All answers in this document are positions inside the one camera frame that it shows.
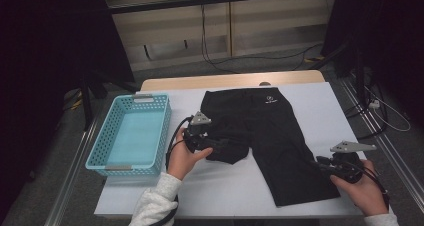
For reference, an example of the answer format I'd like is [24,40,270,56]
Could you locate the black metal stand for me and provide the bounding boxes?
[312,40,368,101]

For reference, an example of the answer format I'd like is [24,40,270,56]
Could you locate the narrow black curtain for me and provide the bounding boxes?
[320,0,424,122]

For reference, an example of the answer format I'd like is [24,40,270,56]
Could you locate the hand-held gripper cable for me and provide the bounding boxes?
[346,162,391,211]
[149,115,195,226]

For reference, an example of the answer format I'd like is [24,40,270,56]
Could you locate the left hand-held gripper cable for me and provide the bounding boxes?
[149,115,195,226]

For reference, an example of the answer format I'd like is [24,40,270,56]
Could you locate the black pants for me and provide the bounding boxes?
[199,86,342,208]

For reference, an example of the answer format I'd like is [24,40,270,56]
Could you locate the black looped floor cables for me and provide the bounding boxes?
[344,80,390,141]

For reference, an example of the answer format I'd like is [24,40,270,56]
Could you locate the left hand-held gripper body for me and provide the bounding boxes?
[182,110,217,154]

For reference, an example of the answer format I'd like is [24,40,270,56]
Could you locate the beige cabinet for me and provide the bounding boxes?
[101,0,338,72]

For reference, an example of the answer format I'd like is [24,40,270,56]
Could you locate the right hand-held gripper cable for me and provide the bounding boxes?
[346,162,391,211]

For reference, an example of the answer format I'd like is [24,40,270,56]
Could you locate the light blue perforated basket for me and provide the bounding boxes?
[84,92,173,178]

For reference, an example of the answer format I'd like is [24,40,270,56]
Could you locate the person's right hand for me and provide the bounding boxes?
[329,159,390,218]

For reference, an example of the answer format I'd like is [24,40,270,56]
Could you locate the white floor cable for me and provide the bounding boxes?
[364,85,412,133]

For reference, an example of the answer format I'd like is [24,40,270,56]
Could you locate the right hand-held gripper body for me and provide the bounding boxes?
[325,140,378,185]

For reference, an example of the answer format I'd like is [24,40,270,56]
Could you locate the black hanging cable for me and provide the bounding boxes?
[199,0,242,75]

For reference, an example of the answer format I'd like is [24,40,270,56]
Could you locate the black floor cable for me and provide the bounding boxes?
[211,42,325,75]

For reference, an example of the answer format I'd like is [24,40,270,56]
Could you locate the wide black curtain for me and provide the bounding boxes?
[0,0,135,217]

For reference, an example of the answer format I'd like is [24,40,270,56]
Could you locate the aluminium floor rail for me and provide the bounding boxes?
[44,118,102,226]
[339,76,424,214]

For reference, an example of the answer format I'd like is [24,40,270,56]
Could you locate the black tripod stand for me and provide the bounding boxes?
[79,69,142,132]

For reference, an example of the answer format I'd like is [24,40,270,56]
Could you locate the person's left hand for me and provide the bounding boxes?
[166,127,214,181]

